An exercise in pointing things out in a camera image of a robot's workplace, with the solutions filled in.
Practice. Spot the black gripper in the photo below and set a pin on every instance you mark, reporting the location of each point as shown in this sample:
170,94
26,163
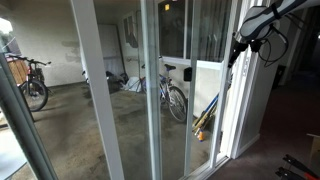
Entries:
237,49

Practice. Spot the white sliding glass door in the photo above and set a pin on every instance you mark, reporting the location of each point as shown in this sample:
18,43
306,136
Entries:
90,45

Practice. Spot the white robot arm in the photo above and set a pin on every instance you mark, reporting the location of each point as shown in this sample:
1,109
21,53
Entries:
258,18

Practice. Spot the bundle of long poles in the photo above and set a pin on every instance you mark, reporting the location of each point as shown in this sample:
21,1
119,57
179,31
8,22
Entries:
200,121

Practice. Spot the blue silver bicycle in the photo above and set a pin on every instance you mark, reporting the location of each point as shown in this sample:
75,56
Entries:
172,96

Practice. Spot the orange bottle on patio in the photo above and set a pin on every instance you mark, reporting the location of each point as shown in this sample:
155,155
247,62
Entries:
200,136

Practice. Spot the black garbage bag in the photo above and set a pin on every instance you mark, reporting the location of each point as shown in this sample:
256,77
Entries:
116,82

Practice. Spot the red bicycle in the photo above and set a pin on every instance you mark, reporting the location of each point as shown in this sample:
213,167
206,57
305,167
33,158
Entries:
29,78

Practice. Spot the white fixed door frame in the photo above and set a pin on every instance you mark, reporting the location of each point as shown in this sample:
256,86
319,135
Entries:
151,53

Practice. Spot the grey board leaning on wall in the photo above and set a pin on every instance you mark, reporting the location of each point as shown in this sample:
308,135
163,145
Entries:
112,57

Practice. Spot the red handled clamp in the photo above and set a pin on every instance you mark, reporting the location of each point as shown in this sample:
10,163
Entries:
295,170

